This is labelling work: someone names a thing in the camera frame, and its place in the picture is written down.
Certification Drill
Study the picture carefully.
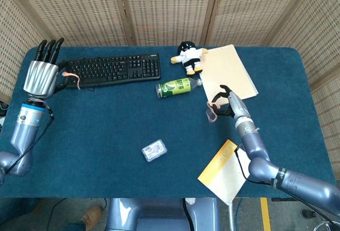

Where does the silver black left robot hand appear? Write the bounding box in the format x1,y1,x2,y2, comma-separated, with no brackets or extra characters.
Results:
23,37,70,100

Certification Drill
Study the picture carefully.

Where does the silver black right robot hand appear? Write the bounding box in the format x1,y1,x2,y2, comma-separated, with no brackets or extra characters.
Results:
211,84,252,122

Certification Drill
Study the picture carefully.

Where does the beige manila folder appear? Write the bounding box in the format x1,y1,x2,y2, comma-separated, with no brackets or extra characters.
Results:
199,44,259,107

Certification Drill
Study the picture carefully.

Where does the woven folding screen panel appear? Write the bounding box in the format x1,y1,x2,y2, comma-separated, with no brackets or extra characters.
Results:
0,0,51,104
265,0,340,178
0,0,133,47
116,0,221,46
203,0,319,47

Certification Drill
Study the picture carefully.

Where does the green label plastic bottle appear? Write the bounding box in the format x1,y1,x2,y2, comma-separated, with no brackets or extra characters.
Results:
155,78,204,99

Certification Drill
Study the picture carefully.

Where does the black white plush toy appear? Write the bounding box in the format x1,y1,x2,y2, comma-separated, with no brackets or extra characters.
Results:
170,41,209,76

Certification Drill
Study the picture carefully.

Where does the yellow white Lexicon notepad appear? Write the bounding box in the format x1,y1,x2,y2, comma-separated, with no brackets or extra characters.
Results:
197,139,250,205

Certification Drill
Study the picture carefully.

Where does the black computer keyboard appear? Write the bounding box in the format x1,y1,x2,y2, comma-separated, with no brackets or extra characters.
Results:
59,53,162,88

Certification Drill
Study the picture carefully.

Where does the blue tablecloth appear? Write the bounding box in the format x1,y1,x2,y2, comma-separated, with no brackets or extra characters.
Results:
0,45,336,199

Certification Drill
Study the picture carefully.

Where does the clear purple plastic box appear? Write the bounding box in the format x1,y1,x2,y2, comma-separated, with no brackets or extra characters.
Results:
141,139,168,163

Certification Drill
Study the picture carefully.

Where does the metal table leg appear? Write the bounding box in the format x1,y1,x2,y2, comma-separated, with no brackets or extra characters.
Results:
228,196,236,231

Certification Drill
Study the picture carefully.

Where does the yellow floor tape strip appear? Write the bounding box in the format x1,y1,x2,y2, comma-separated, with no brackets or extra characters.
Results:
260,198,271,231

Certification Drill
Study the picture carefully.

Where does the blue-grey robot torso base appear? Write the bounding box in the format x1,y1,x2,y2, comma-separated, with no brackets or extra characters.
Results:
106,198,221,231

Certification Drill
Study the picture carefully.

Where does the brown leather shoe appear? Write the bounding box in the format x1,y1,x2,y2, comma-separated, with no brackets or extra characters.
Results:
81,206,104,225

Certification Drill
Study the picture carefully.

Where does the blue jeans leg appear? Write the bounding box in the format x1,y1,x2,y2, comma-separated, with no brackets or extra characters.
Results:
62,221,86,231

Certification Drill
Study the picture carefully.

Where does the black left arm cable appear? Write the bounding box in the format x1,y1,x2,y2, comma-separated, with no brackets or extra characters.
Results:
5,107,56,175

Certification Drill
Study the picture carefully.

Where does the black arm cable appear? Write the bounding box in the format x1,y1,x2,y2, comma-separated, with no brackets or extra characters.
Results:
233,147,337,223
5,107,56,175

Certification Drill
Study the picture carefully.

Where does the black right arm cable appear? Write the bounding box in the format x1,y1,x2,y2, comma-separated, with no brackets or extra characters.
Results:
233,147,337,223

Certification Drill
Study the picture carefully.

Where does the black torso cable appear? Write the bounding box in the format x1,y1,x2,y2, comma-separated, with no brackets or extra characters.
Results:
182,198,192,231

